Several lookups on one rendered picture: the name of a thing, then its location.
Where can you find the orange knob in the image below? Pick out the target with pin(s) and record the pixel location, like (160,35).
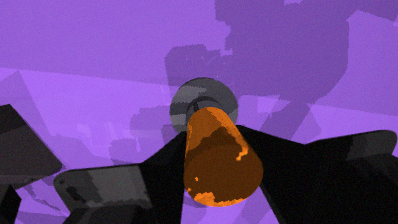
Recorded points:
(220,168)

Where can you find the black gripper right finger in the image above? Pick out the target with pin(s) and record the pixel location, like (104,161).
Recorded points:
(294,173)

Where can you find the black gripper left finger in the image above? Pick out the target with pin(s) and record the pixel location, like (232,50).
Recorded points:
(156,184)

